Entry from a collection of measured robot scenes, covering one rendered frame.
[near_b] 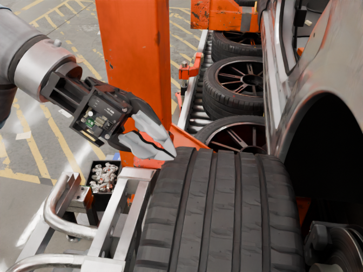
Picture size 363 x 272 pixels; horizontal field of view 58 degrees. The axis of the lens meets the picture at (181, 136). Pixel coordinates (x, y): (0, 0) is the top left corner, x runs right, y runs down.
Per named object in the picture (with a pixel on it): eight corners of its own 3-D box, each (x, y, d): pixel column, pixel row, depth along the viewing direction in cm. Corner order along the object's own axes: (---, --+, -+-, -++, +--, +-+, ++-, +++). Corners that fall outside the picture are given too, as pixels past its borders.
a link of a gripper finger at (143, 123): (170, 164, 47) (119, 128, 47) (175, 155, 53) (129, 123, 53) (183, 148, 47) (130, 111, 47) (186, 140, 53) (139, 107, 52)
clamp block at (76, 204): (87, 214, 83) (82, 201, 79) (53, 210, 84) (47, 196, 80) (94, 199, 86) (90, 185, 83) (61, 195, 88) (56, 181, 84)
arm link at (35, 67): (37, 87, 56) (65, 38, 54) (61, 103, 56) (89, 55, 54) (4, 89, 47) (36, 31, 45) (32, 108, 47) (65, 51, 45)
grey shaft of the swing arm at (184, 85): (187, 123, 253) (187, 65, 221) (180, 123, 253) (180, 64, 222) (188, 117, 260) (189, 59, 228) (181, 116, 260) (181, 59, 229)
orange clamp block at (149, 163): (166, 171, 71) (170, 130, 72) (131, 167, 72) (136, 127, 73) (170, 171, 78) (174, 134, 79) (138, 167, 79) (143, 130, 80)
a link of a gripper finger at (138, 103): (148, 141, 51) (103, 110, 51) (150, 139, 53) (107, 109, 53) (165, 117, 51) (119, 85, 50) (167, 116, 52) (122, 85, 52)
